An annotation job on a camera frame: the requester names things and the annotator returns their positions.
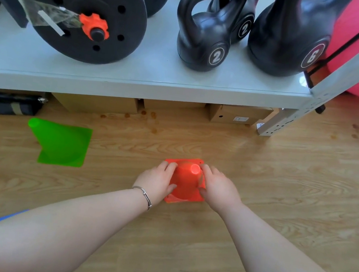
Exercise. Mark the person's right hand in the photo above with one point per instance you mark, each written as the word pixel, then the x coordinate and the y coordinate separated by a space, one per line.
pixel 221 191

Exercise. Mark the person's left hand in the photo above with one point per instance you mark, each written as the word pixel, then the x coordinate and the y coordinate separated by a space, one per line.
pixel 155 181

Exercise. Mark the red plastic cone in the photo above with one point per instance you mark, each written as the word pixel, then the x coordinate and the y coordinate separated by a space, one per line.
pixel 185 182

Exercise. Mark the green plastic cone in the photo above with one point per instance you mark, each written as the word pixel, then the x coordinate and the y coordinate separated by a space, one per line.
pixel 62 146

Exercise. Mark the person's right forearm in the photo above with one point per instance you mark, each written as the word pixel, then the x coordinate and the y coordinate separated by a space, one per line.
pixel 280 269

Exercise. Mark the person's left forearm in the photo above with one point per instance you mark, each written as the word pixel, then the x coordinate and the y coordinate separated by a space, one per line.
pixel 49 229

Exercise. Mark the plain cardboard box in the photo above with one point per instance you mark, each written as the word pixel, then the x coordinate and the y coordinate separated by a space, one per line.
pixel 170 105
pixel 103 105

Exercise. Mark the cardboard box with white label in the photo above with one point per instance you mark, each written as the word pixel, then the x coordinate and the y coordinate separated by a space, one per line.
pixel 227 113

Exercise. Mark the grey metal shelf rack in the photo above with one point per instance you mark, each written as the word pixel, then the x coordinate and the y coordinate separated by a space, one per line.
pixel 141 74

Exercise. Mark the small black kettlebell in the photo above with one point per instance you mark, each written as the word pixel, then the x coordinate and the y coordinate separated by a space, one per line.
pixel 242 15
pixel 198 38

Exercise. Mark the black dumbbell with taped plate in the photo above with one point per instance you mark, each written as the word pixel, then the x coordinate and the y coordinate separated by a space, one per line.
pixel 131 31

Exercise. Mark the large black kettlebell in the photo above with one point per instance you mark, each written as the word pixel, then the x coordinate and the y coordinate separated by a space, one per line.
pixel 282 45

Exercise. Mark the black striped weight bag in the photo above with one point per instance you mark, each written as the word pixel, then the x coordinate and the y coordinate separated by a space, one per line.
pixel 4 106

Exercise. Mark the clear tape strip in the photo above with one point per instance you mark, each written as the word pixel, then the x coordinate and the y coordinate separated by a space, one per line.
pixel 49 15

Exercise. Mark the black stand frame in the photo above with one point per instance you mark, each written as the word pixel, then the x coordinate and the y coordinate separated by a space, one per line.
pixel 320 109

